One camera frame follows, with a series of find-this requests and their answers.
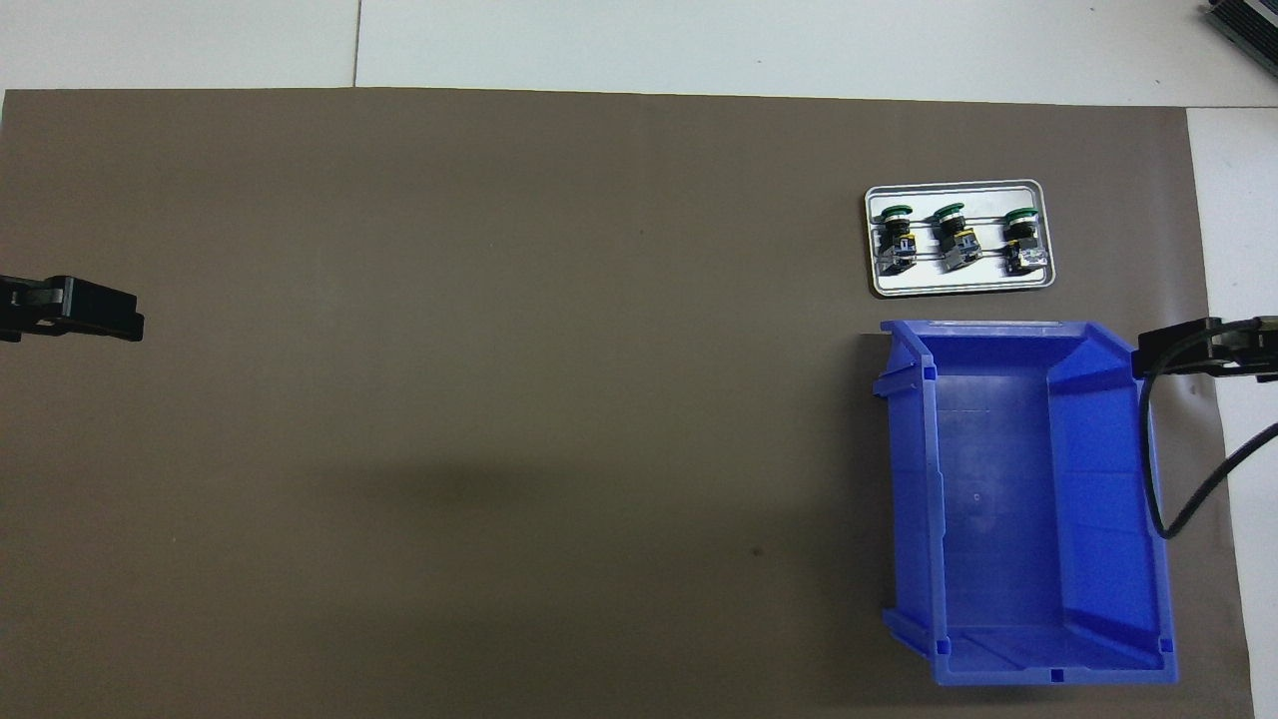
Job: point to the silver metal tray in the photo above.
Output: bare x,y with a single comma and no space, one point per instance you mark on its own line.
958,284

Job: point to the grey ribbed metal device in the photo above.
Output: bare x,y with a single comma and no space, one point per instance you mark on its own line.
1248,25

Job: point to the brown table mat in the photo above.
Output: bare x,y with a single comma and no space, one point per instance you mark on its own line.
499,300

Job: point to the blue plastic storage bin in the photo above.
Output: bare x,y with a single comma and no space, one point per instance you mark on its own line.
998,499

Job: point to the green push button switch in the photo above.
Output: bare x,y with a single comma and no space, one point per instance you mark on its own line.
1022,245
954,240
896,240

